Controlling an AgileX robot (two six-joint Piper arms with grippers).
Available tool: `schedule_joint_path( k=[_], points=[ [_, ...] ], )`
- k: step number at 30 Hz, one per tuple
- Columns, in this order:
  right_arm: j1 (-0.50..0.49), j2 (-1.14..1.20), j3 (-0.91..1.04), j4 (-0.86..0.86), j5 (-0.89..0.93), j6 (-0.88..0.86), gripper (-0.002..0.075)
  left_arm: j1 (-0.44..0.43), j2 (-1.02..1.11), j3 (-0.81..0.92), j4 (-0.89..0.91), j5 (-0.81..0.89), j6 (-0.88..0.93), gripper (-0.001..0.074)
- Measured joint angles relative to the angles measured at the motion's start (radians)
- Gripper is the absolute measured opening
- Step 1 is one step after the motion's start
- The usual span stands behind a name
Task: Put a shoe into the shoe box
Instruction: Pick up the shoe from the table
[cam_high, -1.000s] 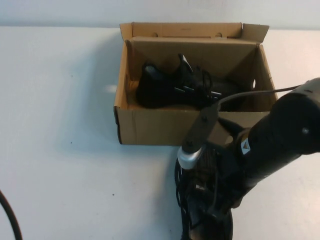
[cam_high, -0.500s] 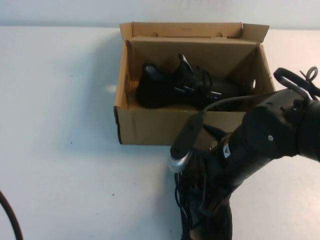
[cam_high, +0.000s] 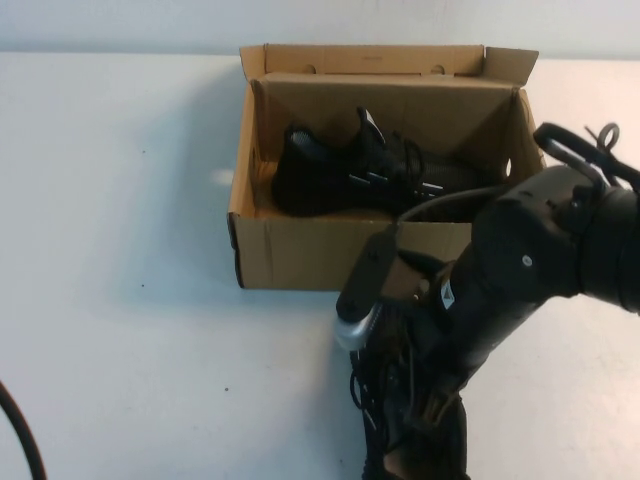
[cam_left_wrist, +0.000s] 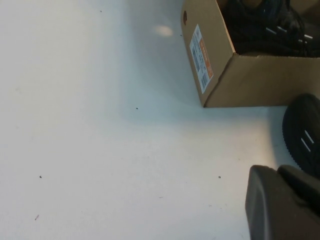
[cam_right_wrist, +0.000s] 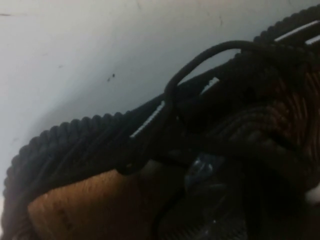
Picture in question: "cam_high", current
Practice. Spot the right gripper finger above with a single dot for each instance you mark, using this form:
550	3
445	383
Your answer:
445	405

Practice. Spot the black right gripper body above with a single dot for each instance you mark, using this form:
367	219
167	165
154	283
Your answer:
475	320

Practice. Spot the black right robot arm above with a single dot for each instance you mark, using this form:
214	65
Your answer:
615	250

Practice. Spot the black knit sneaker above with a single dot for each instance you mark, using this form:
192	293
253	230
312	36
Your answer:
395	380
310	180

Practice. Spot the brown cardboard shoe box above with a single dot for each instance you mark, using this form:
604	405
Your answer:
300	255

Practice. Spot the right wrist camera black silver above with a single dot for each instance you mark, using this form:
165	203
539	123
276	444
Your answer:
367	270

